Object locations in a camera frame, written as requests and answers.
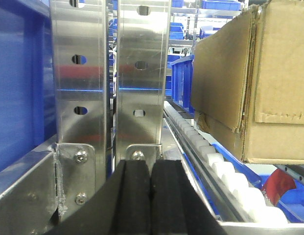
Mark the blue plastic bin left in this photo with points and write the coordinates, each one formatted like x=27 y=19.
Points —
x=27 y=104

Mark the blue bin behind box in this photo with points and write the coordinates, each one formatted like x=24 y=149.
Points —
x=181 y=81

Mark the steel shelf upright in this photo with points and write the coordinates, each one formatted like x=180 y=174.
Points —
x=142 y=45
x=81 y=76

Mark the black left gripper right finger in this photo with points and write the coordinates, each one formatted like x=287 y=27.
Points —
x=176 y=209

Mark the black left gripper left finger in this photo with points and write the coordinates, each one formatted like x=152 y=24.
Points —
x=120 y=207

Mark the plain brown cardboard box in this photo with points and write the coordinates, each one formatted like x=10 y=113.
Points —
x=248 y=84

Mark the steel shelf upright left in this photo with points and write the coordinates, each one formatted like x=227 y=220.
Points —
x=81 y=76

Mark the steel shelf upright right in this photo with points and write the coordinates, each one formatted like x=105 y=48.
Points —
x=142 y=45

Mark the white roller track left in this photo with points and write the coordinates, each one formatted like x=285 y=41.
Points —
x=232 y=194

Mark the red snack bag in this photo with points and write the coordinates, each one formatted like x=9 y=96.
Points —
x=277 y=184

